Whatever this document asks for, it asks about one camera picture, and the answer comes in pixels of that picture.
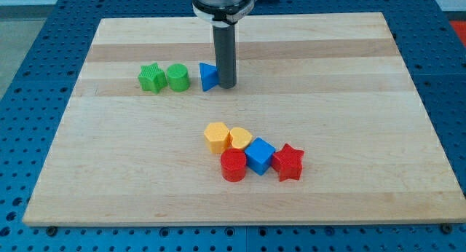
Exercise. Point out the green cylinder block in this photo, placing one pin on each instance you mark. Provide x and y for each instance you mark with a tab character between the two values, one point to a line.
178	77

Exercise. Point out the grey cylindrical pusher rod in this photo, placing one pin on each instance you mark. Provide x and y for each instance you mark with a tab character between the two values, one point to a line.
225	52

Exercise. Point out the yellow heart block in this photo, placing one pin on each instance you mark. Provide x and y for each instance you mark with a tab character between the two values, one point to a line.
240	138

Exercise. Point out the blue triangle block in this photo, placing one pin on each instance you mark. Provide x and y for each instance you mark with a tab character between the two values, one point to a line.
208	76

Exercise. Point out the yellow hexagon block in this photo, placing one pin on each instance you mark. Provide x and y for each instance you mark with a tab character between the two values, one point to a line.
216	136

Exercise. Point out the red cylinder block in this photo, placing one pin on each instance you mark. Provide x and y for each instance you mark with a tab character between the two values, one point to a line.
233	165

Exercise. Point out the red star block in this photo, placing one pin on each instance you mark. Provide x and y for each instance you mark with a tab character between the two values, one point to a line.
287	162

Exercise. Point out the wooden board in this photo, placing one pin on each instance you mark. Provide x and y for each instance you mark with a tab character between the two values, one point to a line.
324	126

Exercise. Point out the green star block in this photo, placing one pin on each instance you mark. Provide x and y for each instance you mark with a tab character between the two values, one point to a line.
152	78

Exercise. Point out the blue cube block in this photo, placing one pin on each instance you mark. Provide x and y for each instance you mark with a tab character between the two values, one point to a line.
259	155

